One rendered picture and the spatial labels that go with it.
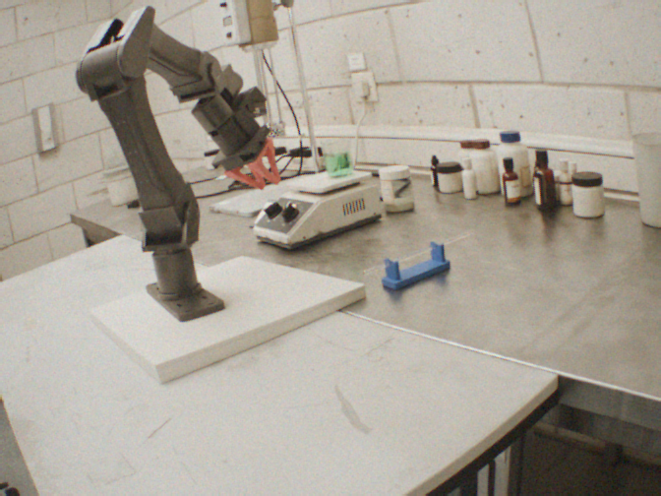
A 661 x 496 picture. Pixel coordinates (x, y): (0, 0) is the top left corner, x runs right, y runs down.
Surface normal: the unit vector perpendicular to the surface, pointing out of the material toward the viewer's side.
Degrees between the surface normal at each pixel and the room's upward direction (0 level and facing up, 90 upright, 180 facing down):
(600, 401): 90
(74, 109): 90
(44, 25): 90
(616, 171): 90
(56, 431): 0
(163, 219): 112
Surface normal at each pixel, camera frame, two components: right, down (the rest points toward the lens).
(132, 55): 0.95, -0.07
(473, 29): -0.77, 0.30
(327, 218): 0.56, 0.15
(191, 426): -0.16, -0.94
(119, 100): -0.19, 0.65
